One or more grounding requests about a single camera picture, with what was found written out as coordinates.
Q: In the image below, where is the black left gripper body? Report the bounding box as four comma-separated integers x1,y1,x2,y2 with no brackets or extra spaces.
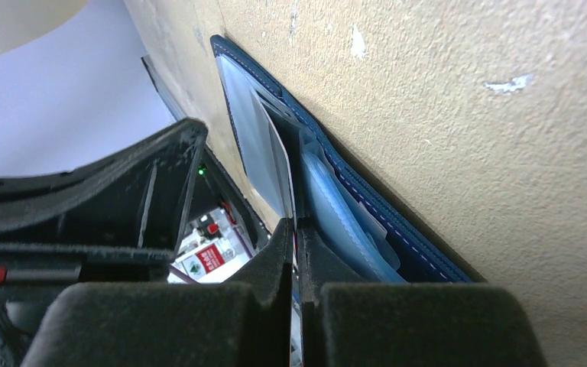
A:
0,253,169,366

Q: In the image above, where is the white cylindrical container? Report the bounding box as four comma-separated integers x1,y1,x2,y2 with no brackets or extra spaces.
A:
0,0,87,54

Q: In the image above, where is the blue leather card holder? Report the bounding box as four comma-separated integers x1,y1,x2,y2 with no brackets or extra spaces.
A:
210,35,472,283

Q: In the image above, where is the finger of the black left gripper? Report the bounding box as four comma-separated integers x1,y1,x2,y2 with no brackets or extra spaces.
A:
0,119,208,264

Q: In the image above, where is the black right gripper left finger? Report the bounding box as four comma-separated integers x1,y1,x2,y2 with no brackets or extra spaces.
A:
23,219,294,366

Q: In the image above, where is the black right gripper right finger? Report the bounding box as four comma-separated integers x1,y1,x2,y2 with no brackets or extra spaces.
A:
296,219,546,366

